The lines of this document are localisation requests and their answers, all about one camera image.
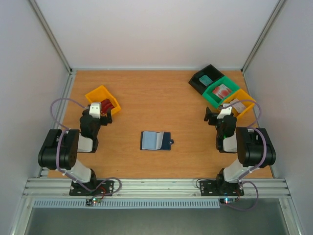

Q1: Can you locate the black bin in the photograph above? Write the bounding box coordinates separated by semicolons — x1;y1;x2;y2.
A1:
188;64;224;94

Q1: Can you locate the aluminium frame post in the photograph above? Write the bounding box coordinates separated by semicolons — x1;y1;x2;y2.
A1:
27;0;72;74
241;0;287;73

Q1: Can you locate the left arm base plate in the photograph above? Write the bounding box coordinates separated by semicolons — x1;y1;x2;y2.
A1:
69;180;114;196

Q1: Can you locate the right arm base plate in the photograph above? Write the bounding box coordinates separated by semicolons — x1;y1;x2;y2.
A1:
199;180;245;197

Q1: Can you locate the controller board green led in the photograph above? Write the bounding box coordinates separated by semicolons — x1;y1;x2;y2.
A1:
85;198;102;206
220;197;239;205

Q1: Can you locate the teal card stack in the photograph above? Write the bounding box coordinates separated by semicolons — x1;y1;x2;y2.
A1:
199;75;212;86

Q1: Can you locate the aluminium frame post left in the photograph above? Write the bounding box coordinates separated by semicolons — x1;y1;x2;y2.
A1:
27;0;72;74

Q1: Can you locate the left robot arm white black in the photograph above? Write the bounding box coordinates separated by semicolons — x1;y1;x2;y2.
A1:
38;107;112;195

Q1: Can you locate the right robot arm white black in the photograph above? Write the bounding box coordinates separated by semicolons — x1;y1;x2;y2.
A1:
199;107;276;196

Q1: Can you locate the white red card stack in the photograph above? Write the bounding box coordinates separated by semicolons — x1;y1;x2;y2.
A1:
212;84;232;99

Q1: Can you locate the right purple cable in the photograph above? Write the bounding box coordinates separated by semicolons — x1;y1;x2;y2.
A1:
219;99;267;211

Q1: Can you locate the yellow bin on left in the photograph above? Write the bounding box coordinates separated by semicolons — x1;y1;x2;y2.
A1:
85;85;121;115

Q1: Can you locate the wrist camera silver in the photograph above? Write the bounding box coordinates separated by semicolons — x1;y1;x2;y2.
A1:
217;103;232;119
89;102;101;119

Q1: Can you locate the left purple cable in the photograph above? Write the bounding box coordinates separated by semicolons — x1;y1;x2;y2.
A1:
50;97;122;196

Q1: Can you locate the yellow bin on right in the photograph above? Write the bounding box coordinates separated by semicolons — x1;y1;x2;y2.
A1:
221;89;256;119

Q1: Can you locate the right controller board green LED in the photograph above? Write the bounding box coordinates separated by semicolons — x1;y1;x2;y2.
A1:
220;197;239;205

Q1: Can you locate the yellow bin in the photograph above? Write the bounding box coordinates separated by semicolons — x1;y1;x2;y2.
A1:
85;85;121;115
221;89;256;119

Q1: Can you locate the purple cable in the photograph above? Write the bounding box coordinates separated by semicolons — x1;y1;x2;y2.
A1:
50;97;122;196
219;99;267;211

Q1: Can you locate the green bin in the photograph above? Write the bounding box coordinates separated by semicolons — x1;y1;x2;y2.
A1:
202;76;240;108

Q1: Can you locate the aluminium frame post right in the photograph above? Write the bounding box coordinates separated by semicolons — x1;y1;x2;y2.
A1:
241;0;287;73

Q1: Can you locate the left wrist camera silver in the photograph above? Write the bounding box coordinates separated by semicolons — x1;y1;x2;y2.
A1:
89;102;101;119

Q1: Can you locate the left controller board green LED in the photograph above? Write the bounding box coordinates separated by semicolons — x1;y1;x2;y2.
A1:
85;198;102;206

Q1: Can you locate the blue leather card holder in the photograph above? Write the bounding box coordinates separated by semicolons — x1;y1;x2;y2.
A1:
140;131;174;151

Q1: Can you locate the aluminium rail front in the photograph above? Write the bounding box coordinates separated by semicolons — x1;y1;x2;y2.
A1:
22;178;291;199

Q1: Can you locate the white grey card stack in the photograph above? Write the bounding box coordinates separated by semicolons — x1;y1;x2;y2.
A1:
230;98;246;114

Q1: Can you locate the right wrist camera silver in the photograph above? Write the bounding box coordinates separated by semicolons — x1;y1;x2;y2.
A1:
217;103;232;119

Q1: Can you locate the slotted cable duct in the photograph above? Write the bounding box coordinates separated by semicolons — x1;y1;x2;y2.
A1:
33;199;220;209

